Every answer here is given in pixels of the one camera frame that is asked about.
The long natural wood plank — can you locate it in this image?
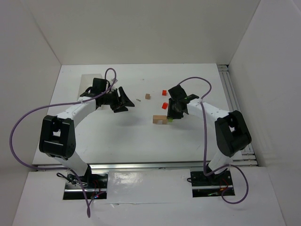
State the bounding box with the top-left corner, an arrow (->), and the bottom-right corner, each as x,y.
153,115 -> 167,121

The white perforated plastic box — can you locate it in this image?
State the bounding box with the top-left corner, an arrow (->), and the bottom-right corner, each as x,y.
77,73 -> 103,98

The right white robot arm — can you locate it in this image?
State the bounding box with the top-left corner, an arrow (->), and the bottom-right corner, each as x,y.
167,85 -> 252,178

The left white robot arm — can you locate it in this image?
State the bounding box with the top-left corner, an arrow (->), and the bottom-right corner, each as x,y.
39,78 -> 134,183

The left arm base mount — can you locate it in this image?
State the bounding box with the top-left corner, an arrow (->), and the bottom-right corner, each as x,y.
56,173 -> 108,200

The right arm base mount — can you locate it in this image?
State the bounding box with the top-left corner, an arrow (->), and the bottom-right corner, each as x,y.
187,169 -> 235,198

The front aluminium rail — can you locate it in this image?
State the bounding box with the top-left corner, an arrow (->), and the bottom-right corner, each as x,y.
39,159 -> 258,171

